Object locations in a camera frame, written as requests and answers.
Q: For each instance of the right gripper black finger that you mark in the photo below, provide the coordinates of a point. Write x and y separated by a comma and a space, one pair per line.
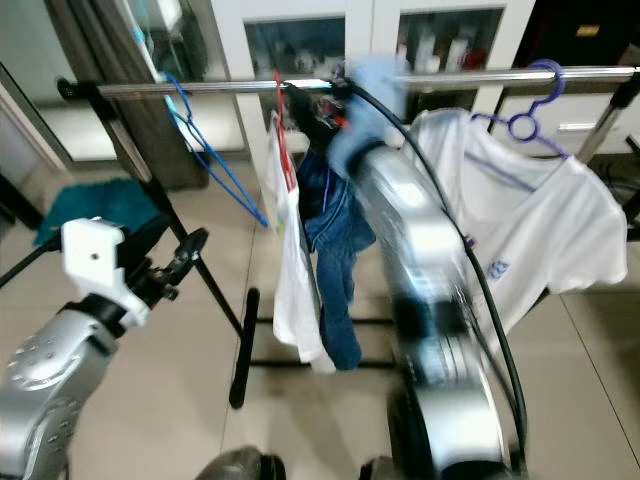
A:
297, 102

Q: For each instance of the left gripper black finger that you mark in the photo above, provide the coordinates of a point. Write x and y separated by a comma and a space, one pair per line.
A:
152, 233
194, 250

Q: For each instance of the blue denim jeans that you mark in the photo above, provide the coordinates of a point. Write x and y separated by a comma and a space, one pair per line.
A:
335, 300

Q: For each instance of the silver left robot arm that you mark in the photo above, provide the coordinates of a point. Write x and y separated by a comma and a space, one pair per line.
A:
50, 390

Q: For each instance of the red hanger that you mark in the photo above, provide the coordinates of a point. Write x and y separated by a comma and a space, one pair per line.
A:
288, 165

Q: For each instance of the purple plastic hanger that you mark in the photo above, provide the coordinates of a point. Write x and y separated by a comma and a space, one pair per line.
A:
543, 108

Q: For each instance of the teal rug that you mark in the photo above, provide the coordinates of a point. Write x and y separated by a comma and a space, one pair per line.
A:
100, 205

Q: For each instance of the metal clothes rack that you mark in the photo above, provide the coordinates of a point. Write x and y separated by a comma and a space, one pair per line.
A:
210, 88

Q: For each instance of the white glass-door cabinet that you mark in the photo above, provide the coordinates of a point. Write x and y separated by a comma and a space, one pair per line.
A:
360, 35

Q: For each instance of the white garment with green print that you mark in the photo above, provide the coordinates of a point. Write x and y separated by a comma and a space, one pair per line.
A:
300, 300

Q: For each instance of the dark curtain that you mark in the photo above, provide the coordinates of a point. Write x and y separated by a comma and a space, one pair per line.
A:
100, 60

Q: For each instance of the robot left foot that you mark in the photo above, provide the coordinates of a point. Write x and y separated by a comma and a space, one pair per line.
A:
240, 466

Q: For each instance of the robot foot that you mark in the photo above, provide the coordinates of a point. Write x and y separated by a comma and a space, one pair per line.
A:
240, 466
378, 470

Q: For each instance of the large black speaker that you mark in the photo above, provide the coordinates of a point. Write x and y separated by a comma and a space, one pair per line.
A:
590, 35

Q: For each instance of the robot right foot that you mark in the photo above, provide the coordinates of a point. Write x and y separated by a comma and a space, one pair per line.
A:
378, 470

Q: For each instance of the bluish right wrist camera mount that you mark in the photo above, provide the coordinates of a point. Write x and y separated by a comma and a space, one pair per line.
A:
370, 100

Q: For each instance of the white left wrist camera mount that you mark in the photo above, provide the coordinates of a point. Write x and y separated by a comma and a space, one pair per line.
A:
95, 255

